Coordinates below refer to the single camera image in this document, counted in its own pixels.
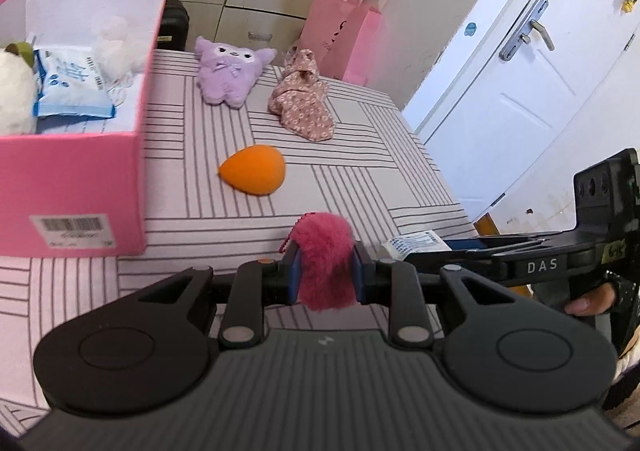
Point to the round blue sticker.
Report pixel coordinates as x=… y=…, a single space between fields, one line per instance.
x=471 y=29

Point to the pink striped tablecloth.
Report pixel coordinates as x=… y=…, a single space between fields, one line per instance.
x=350 y=156

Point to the blue wet wipes packet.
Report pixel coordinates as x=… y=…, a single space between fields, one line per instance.
x=70 y=81

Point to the pink paper bag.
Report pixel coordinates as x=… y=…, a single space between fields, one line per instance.
x=345 y=41

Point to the pink floral cloth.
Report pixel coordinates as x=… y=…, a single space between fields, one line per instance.
x=302 y=103

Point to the small white tissue packet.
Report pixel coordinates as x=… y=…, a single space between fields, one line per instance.
x=415 y=243

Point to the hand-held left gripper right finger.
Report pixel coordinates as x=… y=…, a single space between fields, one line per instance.
x=359 y=276

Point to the person's right forearm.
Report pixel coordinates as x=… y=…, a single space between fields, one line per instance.
x=627 y=316

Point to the white plush toy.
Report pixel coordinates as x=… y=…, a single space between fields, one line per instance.
x=15 y=96

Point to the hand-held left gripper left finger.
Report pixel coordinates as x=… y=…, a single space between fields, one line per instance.
x=294 y=278

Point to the black suitcase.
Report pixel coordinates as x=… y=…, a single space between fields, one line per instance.
x=175 y=26

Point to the person's right hand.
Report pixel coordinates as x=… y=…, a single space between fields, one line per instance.
x=592 y=301

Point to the white door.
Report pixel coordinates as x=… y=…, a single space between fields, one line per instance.
x=565 y=106

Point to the white plastic bag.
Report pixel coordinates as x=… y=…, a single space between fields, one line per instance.
x=120 y=46

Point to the orange teardrop sponge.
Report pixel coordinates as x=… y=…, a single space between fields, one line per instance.
x=255 y=168

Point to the purple plush toy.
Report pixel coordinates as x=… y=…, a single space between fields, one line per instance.
x=227 y=71

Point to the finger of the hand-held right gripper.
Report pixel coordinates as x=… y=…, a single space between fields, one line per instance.
x=462 y=245
x=480 y=263

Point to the green fuzzy ball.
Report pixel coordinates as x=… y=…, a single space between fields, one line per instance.
x=21 y=53

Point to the pink cardboard box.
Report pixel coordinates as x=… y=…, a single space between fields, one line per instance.
x=75 y=181

